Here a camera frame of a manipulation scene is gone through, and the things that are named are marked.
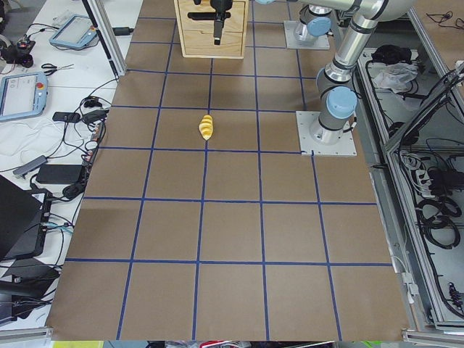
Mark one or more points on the black scissors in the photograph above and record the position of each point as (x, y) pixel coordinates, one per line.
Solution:
(49, 69)

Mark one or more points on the black laptop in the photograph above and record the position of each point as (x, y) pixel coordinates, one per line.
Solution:
(23, 217)

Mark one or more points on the brown paper table mat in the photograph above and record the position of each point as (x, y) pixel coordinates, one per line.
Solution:
(238, 237)

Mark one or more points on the black drawer handle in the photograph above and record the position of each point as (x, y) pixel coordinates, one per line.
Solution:
(198, 16)

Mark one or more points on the wooden drawer cabinet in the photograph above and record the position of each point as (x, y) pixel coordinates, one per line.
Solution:
(197, 44)

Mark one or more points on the aluminium frame post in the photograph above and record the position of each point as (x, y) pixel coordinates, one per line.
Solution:
(100, 21)

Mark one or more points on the blue teach pendant upper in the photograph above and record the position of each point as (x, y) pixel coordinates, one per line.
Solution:
(76, 33)

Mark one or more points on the blue teach pendant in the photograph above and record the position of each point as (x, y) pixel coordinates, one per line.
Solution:
(76, 33)
(23, 95)

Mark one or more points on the yellow toy bread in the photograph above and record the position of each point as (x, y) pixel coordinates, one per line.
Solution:
(206, 127)

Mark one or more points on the blue teach pendant lower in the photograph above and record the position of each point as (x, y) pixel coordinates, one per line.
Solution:
(23, 95)

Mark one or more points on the black phone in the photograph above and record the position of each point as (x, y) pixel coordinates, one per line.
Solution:
(66, 117)

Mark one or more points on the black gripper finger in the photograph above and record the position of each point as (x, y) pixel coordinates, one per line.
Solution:
(217, 28)

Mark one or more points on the black power adapter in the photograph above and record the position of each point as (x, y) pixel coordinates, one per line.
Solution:
(59, 174)

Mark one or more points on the white crumpled cloth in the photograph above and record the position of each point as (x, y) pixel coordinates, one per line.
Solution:
(397, 77)

